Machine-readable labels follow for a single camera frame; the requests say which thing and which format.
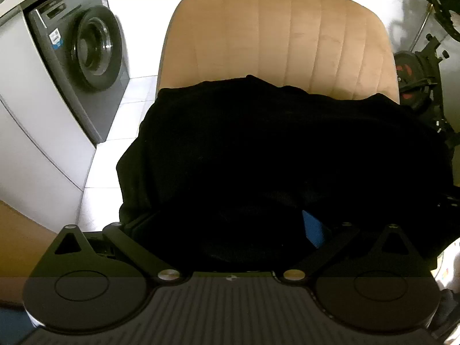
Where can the beige upholstered chair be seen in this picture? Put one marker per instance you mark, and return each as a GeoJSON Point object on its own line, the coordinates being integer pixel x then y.
{"type": "Point", "coordinates": [273, 36]}

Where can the grey washing machine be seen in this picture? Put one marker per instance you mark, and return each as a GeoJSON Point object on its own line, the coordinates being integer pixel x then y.
{"type": "Point", "coordinates": [90, 46]}

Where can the black machine with red parts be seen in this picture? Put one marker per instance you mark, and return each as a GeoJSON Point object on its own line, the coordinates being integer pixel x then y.
{"type": "Point", "coordinates": [417, 75]}

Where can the black shirt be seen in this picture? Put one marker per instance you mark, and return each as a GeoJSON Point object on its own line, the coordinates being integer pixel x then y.
{"type": "Point", "coordinates": [269, 151]}

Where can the grey cabinet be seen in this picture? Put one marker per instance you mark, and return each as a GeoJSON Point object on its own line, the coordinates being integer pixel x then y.
{"type": "Point", "coordinates": [32, 115]}

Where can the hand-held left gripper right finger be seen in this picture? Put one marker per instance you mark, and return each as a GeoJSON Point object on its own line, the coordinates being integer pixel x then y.
{"type": "Point", "coordinates": [312, 230]}

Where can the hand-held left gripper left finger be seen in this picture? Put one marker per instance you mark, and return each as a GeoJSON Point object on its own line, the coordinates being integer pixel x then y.
{"type": "Point", "coordinates": [122, 239]}

